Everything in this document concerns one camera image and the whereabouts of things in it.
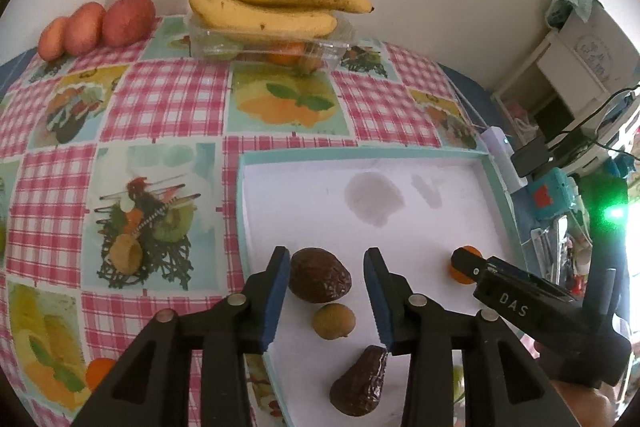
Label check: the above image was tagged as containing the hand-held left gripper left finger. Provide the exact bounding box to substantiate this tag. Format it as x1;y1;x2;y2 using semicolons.
70;246;292;427

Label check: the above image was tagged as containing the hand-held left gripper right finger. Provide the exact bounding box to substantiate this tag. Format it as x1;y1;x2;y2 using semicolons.
363;247;568;427

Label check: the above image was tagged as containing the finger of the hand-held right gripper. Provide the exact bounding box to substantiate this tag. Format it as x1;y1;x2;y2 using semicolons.
451;252;493;288

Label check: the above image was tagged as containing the orange mandarin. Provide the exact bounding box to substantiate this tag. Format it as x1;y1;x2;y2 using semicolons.
85;358;117;392
448;245;484;284
267;43;306;66

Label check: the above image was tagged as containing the round dark avocado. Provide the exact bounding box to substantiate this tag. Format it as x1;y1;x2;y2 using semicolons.
289;248;352;304

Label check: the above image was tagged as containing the pear-shaped dark avocado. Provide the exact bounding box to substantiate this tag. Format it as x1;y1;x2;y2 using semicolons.
329;345;390;418

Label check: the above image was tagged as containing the teal-rimmed white tray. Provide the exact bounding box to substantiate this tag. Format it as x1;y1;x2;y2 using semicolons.
235;146;531;427

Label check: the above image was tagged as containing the person's right hand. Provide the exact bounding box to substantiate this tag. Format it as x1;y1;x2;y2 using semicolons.
550;379;621;427

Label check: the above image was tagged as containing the teal device with red label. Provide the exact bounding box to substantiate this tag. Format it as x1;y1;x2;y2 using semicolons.
527;167;583;220

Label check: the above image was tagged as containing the white power strip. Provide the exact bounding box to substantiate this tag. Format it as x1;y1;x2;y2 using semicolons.
481;126;528;194

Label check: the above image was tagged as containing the black power adapter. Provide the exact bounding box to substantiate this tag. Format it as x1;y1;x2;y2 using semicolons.
510;139;553;178

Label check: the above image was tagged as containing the white shelf unit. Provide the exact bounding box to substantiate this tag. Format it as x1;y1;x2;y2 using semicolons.
490;0;640;148

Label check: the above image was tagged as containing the orange mandarin in container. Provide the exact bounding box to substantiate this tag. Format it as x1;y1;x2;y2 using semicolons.
267;43;306;66

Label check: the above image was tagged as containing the clear plastic container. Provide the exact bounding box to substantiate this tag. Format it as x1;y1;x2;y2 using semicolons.
184;14;357;72

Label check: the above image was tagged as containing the teal cloth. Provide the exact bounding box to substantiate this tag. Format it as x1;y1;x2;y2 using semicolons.
545;0;596;28

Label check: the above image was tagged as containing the red apple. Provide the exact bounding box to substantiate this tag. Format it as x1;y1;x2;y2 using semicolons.
38;17;69;62
63;2;107;56
101;0;157;48

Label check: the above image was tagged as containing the black cable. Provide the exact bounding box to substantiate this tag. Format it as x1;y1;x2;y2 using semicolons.
547;82;640;152

